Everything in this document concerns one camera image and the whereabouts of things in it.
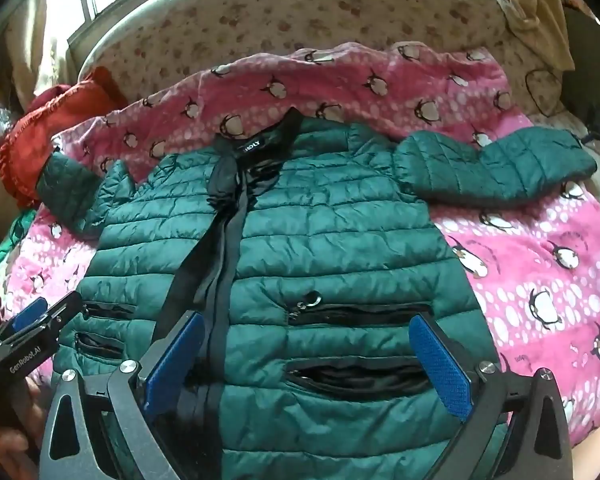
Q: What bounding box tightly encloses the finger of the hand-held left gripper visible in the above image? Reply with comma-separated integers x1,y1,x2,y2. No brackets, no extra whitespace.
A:
34,291,86,342
2,296,50,337

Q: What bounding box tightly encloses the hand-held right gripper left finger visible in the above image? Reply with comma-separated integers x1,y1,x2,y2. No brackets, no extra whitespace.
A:
40,310,207,480

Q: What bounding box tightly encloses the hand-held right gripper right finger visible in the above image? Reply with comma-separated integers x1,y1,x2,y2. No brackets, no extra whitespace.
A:
408,312,574,480

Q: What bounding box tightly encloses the green puffer jacket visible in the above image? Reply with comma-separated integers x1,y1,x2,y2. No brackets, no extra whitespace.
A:
35,107,598,480

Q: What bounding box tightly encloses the person's left hand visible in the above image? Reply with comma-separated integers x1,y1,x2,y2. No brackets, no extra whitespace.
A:
0,377,48,463

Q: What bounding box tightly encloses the green cloth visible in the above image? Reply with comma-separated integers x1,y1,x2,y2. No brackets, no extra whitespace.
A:
0,207,38,281

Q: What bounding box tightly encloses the pink penguin print blanket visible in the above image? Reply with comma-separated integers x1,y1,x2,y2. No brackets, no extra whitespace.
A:
2,42,600,448

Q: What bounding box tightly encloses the red ruffled cloth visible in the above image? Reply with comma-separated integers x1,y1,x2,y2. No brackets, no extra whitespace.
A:
0,66,128,208

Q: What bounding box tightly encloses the pale curtain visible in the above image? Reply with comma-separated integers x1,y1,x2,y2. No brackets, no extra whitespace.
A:
10,0,86,111

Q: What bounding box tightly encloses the floral bed sheet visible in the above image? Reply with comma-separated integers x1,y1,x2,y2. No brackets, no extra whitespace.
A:
77,0,600,196

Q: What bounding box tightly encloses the beige cloth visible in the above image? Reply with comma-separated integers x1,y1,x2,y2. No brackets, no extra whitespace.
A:
445,0,576,68

